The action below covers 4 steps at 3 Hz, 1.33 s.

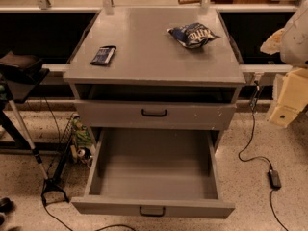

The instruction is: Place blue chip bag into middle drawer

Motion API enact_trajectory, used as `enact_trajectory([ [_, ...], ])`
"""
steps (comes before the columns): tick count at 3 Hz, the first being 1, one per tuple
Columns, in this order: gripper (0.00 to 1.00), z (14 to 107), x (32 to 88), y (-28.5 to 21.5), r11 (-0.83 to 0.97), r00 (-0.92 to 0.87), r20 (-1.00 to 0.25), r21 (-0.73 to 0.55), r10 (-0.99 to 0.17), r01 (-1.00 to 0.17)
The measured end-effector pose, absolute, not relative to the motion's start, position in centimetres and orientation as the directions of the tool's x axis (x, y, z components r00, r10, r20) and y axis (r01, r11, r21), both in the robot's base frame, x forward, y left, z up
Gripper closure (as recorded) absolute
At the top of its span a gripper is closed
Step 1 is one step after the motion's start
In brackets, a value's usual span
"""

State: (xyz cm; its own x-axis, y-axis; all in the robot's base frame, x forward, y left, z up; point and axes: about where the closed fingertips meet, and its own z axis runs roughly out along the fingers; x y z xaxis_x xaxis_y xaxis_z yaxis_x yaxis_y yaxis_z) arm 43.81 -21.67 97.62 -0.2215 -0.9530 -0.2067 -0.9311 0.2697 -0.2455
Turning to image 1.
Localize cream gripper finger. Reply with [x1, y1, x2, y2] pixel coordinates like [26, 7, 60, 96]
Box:
[269, 106, 298, 128]
[260, 28, 284, 55]

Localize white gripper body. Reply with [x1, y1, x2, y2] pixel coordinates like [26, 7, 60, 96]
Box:
[276, 68, 308, 113]

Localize blue chip bag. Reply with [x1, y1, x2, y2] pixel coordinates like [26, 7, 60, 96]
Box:
[167, 22, 219, 49]

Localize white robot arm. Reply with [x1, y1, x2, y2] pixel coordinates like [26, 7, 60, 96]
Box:
[260, 1, 308, 127]

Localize grey drawer cabinet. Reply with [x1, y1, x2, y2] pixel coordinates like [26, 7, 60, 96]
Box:
[64, 7, 244, 144]

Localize open grey lower drawer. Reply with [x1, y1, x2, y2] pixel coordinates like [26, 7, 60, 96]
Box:
[71, 128, 235, 218]

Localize closed grey upper drawer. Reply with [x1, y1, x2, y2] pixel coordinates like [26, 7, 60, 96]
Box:
[75, 100, 236, 131]

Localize green snack bag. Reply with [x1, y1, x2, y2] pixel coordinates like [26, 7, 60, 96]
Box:
[71, 116, 92, 148]

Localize black power adapter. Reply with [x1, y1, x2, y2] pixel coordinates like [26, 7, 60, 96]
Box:
[268, 169, 282, 190]

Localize black tripod stand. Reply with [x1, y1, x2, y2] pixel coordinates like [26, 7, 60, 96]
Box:
[1, 68, 69, 207]

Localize black power cable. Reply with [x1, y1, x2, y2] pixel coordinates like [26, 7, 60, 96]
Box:
[237, 80, 290, 231]

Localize black wire basket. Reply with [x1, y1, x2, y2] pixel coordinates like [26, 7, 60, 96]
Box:
[52, 114, 93, 182]

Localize black floor cable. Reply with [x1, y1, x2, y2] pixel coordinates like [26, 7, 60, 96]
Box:
[41, 192, 138, 231]

